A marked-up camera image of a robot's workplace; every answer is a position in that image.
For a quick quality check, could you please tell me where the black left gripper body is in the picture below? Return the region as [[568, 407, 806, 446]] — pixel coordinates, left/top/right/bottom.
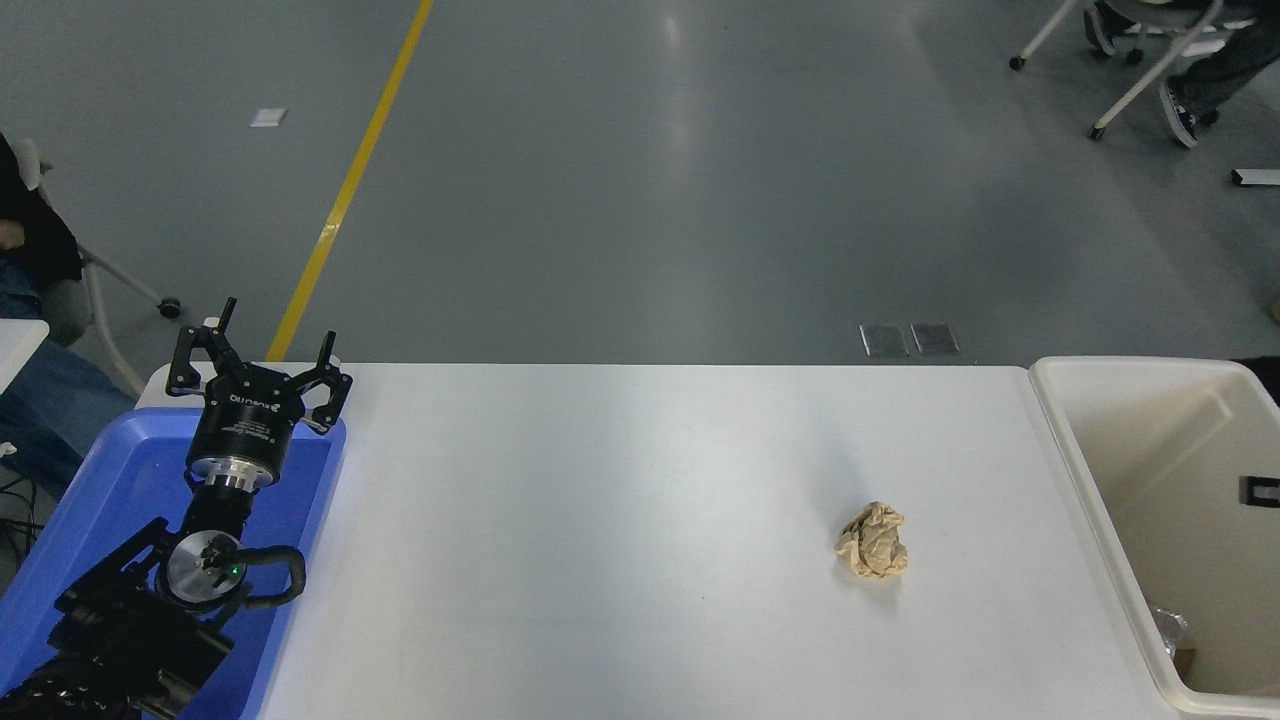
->
[[186, 362, 311, 472]]

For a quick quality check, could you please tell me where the white wheeled chair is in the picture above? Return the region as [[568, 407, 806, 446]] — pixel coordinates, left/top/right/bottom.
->
[[1008, 0, 1257, 141], [15, 138, 184, 396]]

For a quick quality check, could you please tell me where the small white side table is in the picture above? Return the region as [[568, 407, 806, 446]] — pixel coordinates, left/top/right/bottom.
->
[[0, 318, 50, 394]]

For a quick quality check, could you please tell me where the crumpled tan paper ball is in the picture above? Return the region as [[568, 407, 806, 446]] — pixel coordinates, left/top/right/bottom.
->
[[835, 502, 909, 580]]

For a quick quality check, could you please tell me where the large pale plastic bin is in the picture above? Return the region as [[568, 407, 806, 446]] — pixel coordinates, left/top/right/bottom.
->
[[1028, 356, 1280, 719]]

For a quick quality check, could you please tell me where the person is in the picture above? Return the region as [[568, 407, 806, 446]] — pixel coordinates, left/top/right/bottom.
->
[[0, 130, 137, 501], [1084, 0, 1280, 150]]

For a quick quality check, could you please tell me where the blue plastic tray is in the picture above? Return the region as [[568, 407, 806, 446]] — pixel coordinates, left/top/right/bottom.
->
[[0, 405, 348, 720]]

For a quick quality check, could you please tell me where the black object behind bin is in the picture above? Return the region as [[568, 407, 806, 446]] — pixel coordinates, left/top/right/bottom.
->
[[1232, 358, 1280, 406]]

